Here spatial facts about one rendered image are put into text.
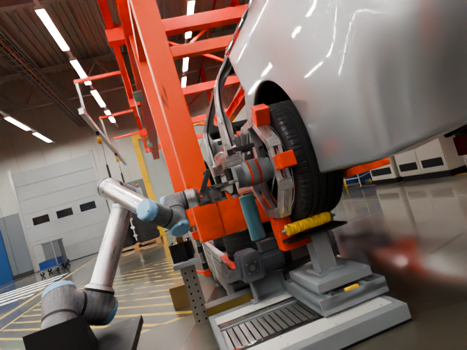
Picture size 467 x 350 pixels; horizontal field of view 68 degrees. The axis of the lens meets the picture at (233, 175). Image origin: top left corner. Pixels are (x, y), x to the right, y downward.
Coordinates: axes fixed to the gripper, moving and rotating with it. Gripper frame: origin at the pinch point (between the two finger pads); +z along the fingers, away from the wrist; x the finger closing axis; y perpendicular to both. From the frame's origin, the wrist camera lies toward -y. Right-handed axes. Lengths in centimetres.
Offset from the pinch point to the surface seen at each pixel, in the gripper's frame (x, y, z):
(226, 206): -62, 13, 4
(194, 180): -60, -9, -12
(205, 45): -255, -184, 70
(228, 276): -70, 58, -8
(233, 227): -60, 28, 4
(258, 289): -56, 70, 7
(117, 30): -309, -253, -29
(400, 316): 23, 79, 50
